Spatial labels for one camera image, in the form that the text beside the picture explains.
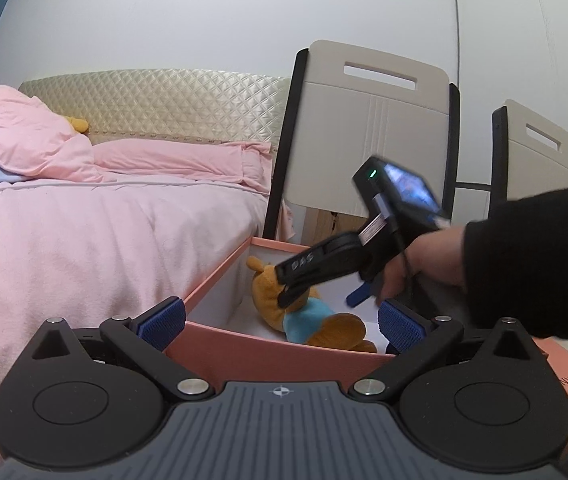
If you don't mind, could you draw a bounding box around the beige chair right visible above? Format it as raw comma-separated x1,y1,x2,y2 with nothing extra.
488,100,568,214

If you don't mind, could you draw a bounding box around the salmon pink storage box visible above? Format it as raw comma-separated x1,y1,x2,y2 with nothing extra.
165,237,393,390

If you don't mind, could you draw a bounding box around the black sleeve forearm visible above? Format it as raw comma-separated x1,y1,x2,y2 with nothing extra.
463,188,568,339

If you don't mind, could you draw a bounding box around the beige chair near bed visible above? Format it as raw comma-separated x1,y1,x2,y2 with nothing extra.
263,40,461,238

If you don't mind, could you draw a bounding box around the brown plush toy blue shirt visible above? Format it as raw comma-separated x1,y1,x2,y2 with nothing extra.
246,256,377,353

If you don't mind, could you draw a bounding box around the yellow plush toy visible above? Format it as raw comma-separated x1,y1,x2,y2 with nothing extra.
66,116,90,134

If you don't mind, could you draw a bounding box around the quilted beige headboard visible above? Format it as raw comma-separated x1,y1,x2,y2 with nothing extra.
19,68,290,148

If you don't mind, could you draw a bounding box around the pink pillow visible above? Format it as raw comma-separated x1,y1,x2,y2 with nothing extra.
93,139,273,193

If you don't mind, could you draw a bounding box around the bed with pink duvet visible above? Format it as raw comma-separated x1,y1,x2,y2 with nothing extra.
0,86,269,382

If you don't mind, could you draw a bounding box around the person right hand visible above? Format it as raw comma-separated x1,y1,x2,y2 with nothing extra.
376,226,465,306

